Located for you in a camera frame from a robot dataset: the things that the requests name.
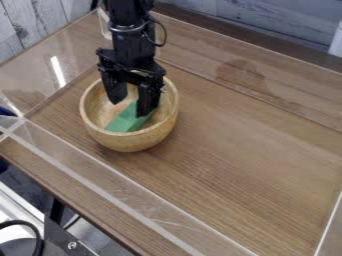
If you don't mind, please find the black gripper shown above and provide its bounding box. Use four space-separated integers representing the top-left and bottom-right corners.
94 24 166 118

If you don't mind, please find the green rectangular block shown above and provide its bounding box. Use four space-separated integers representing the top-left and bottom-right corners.
105 100 153 133

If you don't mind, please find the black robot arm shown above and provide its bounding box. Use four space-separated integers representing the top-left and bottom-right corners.
96 0 165 117

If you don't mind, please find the brown wooden bowl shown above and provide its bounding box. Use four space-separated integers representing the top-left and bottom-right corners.
78 78 178 152

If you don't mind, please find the blue object at edge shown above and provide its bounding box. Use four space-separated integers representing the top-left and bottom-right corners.
0 106 17 117

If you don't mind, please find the clear acrylic barrier wall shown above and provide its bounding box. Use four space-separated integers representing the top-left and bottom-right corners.
0 6 342 256

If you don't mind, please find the black metal table bracket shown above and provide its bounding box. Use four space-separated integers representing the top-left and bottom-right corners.
42 199 98 256

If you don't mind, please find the black cable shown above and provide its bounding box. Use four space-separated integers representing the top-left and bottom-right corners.
0 219 45 256

